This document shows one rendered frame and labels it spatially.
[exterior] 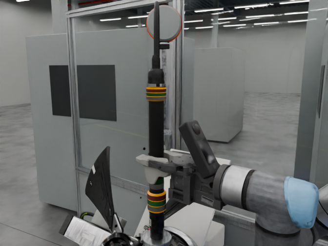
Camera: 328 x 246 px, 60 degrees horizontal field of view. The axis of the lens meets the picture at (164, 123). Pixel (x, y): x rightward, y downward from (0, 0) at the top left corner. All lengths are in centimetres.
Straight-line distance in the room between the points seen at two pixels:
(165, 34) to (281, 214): 97
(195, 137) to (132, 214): 135
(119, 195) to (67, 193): 178
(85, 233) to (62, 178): 252
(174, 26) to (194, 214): 79
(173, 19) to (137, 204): 108
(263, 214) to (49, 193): 345
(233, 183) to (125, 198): 137
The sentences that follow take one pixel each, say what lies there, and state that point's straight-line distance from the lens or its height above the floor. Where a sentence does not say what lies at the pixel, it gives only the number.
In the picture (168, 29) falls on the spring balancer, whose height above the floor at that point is 185.
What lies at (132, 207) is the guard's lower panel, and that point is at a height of 85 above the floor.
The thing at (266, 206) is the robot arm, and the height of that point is 146.
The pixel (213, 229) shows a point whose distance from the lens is 139.
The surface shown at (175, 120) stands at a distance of 146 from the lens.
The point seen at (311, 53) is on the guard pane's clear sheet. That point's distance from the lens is 122.
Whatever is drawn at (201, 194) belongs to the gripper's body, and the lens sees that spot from 59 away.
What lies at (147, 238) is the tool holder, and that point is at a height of 129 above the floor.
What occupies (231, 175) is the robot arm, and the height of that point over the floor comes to 149.
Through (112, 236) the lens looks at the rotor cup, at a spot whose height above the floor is 125.
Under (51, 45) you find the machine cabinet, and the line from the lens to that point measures 339.
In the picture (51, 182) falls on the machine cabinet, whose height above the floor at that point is 35.
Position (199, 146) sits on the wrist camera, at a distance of 55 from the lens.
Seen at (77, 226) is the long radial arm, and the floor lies 112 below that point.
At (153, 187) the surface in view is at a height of 142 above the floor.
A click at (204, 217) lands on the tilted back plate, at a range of 101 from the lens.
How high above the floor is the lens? 168
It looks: 11 degrees down
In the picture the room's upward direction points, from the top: straight up
